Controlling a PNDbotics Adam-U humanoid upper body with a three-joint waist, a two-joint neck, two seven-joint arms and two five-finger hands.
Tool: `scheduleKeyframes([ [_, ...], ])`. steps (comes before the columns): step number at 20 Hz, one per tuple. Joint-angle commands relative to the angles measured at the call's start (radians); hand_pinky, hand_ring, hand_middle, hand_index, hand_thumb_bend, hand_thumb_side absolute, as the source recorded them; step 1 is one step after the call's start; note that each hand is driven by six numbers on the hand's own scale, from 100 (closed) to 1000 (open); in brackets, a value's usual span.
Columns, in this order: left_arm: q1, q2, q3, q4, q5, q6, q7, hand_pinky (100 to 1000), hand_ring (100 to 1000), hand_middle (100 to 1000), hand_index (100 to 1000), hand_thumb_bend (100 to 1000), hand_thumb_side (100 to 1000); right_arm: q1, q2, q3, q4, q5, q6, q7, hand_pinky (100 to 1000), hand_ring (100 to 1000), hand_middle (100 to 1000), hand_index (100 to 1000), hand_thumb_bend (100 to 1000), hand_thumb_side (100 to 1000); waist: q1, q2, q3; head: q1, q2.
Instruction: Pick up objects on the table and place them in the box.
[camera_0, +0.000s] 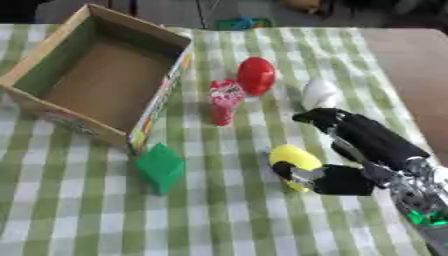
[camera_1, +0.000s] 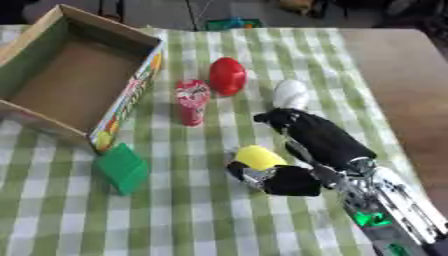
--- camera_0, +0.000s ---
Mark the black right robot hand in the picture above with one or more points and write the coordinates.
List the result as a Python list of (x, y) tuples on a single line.
[(373, 136)]

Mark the yellow toy fruit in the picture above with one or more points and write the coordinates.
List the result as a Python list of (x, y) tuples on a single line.
[(294, 160)]

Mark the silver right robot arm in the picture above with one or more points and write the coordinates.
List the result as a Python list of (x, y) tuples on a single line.
[(423, 200)]

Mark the tan cardboard box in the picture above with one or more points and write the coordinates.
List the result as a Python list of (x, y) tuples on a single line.
[(99, 70)]

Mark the white egg-shaped toy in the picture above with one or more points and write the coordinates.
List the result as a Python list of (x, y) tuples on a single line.
[(318, 94)]

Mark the red round toy fruit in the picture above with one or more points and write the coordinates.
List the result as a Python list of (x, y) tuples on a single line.
[(255, 75)]

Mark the red and white packet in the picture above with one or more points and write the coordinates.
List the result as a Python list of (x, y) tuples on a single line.
[(224, 100)]

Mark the green and blue object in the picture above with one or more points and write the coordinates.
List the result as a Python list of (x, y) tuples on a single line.
[(244, 23)]

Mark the thin black pole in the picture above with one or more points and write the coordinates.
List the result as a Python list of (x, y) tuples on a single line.
[(201, 13)]

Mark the green block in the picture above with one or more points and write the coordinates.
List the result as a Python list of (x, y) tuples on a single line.
[(161, 167)]

